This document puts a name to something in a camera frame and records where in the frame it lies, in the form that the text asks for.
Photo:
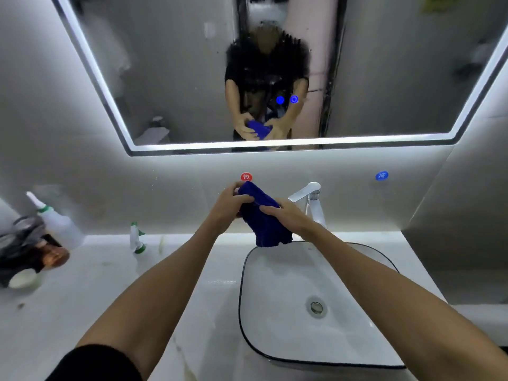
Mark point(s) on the person's right hand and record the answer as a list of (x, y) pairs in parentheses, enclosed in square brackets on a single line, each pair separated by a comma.
[(293, 220)]

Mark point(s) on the person's left hand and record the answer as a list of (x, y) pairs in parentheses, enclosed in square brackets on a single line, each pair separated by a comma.
[(225, 212)]

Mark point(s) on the person's right thumb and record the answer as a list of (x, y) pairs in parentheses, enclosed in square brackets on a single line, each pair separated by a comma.
[(270, 210)]

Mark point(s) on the person's left thumb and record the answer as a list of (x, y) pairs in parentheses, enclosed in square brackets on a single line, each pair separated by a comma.
[(244, 199)]

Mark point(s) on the dark blue cloth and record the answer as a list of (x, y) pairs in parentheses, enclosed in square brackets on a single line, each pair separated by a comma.
[(266, 230)]

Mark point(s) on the person's left forearm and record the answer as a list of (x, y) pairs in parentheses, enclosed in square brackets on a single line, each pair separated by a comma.
[(158, 289)]

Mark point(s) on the person's right forearm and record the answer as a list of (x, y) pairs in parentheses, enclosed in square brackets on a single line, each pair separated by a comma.
[(397, 305)]

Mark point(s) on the red round sticker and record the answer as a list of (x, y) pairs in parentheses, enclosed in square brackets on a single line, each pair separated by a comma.
[(246, 176)]

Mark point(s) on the white chrome faucet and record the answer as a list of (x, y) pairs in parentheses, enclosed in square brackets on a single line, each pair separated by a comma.
[(314, 201)]

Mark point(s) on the chrome sink drain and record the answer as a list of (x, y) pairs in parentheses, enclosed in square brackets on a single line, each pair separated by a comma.
[(316, 307)]

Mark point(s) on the white black-rimmed sink basin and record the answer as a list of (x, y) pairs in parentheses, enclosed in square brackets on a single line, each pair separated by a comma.
[(285, 321)]

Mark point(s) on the small white green-capped bottle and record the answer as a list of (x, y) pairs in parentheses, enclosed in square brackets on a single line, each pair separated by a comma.
[(136, 236)]

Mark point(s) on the blue round sticker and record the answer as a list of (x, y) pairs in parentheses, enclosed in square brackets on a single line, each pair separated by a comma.
[(381, 175)]

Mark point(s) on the large white nozzle bottle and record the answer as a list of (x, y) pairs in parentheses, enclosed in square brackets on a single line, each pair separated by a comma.
[(61, 228)]

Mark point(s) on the brown copper-capped bottle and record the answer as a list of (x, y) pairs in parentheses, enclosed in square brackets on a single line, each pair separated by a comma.
[(53, 253)]

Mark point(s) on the black sleeve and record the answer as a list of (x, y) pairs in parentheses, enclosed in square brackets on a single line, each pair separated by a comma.
[(95, 365)]

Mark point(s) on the black hair dryer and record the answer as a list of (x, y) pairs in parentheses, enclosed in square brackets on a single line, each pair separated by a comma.
[(18, 244)]

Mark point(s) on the lit-edge wall mirror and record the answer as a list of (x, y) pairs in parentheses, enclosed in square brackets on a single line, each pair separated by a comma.
[(166, 67)]

